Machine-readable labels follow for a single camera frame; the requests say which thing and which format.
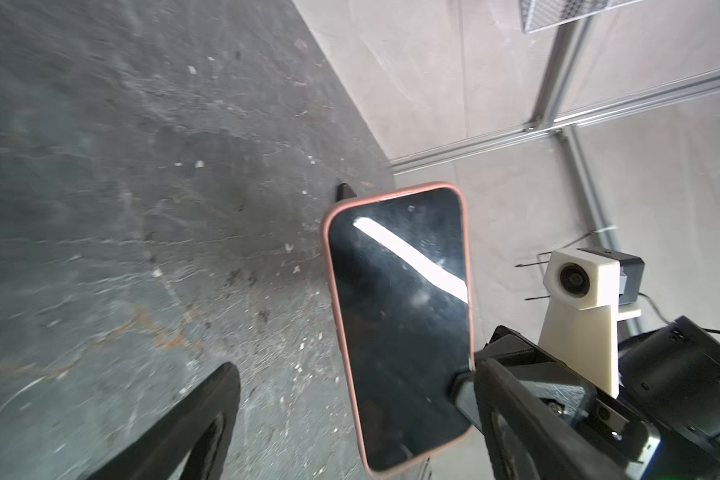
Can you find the black phone on table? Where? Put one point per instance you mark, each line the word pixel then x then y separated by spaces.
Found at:
pixel 344 192

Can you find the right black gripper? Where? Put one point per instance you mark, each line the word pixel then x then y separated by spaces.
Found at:
pixel 665 421

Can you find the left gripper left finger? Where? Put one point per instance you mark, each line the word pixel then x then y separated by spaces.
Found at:
pixel 195 435

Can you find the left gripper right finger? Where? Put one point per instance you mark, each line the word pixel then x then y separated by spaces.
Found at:
pixel 524 438

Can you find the white wire mesh basket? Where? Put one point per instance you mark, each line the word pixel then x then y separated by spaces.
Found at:
pixel 537 15

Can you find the phone with black screen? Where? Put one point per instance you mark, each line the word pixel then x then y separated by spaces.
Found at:
pixel 403 324

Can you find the pink phone case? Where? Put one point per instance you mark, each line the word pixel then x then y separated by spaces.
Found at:
pixel 336 300

